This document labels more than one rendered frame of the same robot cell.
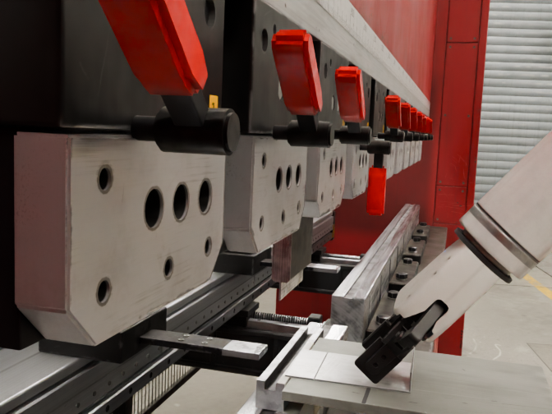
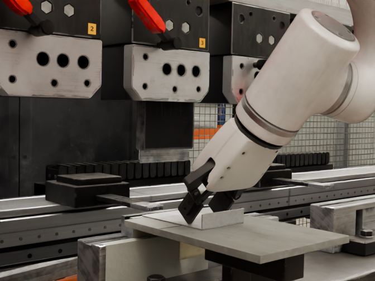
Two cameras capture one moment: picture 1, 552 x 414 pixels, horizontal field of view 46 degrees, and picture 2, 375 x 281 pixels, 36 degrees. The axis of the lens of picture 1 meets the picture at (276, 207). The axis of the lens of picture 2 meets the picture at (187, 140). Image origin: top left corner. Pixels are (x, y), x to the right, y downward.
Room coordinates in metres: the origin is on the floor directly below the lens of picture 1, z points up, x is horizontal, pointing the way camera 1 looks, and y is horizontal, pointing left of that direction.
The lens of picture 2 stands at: (-0.05, -0.55, 1.16)
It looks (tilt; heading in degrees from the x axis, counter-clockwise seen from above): 3 degrees down; 33
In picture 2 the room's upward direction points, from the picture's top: 1 degrees clockwise
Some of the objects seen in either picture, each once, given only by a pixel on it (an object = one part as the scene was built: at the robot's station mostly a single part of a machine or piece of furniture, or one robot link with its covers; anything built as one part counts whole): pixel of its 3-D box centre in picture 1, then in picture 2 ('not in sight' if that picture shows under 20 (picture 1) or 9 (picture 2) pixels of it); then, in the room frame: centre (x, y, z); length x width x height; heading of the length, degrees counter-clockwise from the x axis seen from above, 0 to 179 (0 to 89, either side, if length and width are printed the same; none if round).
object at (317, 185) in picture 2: (273, 258); (283, 177); (1.23, 0.00, 1.01); 0.26 x 0.12 x 0.05; 75
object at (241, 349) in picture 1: (161, 330); (110, 193); (0.76, 0.13, 1.01); 0.26 x 0.12 x 0.05; 75
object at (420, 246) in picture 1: (414, 250); not in sight; (2.04, -0.45, 0.89); 0.30 x 0.05 x 0.03; 165
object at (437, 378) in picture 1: (420, 382); (231, 231); (0.67, -0.16, 1.00); 0.26 x 0.18 x 0.01; 75
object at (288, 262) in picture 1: (293, 248); (165, 131); (0.71, -0.02, 1.13); 0.10 x 0.02 x 0.10; 165
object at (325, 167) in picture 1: (296, 131); (155, 47); (0.68, -0.02, 1.26); 0.15 x 0.09 x 0.17; 165
